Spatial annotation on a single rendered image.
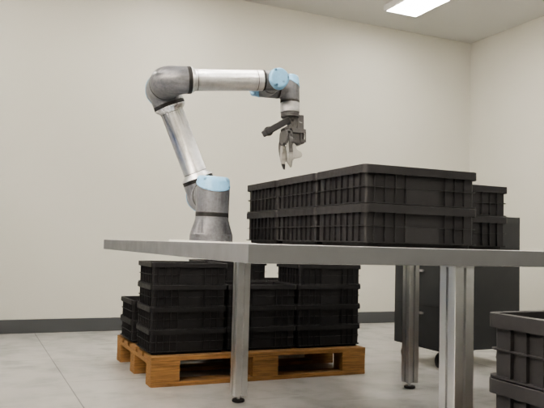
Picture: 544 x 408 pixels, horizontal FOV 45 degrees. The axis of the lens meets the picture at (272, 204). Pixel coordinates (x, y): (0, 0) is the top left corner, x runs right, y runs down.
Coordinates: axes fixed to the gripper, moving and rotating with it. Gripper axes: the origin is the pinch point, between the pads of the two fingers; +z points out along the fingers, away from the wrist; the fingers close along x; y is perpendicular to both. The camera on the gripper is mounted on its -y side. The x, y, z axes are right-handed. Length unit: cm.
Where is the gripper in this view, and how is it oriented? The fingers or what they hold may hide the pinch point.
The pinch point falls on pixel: (285, 164)
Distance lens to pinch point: 253.0
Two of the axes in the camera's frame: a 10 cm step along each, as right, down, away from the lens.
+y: 9.1, 0.4, 4.1
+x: -4.1, 1.2, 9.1
